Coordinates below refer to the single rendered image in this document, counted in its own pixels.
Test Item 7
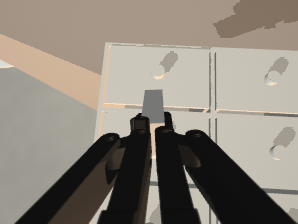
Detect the white chest of drawers with wooden top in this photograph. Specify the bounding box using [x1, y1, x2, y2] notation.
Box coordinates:
[94, 42, 298, 200]

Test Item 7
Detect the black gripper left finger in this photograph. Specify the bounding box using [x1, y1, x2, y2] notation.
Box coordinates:
[15, 90, 154, 224]

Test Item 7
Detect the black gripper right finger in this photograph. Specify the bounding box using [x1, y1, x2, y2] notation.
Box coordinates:
[152, 89, 297, 224]

